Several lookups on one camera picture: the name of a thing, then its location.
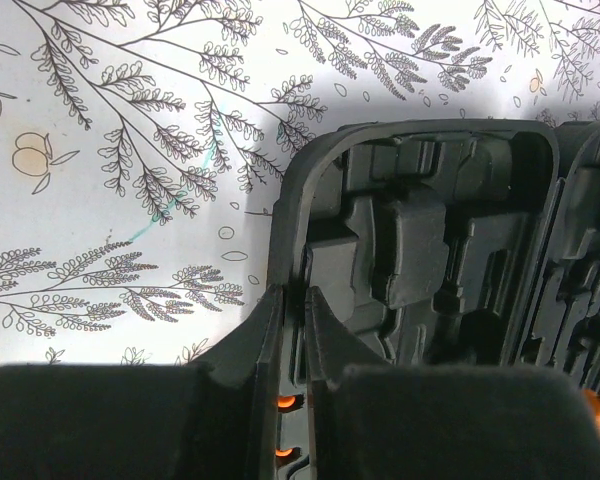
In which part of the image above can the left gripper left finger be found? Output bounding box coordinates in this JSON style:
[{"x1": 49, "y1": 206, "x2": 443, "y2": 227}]
[{"x1": 0, "y1": 286, "x2": 284, "y2": 479}]

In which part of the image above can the black plastic tool case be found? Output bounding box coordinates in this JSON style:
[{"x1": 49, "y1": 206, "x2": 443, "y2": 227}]
[{"x1": 267, "y1": 118, "x2": 600, "y2": 480}]

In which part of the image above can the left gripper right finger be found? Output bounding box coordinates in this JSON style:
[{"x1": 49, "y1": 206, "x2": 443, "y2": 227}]
[{"x1": 305, "y1": 287, "x2": 600, "y2": 479}]

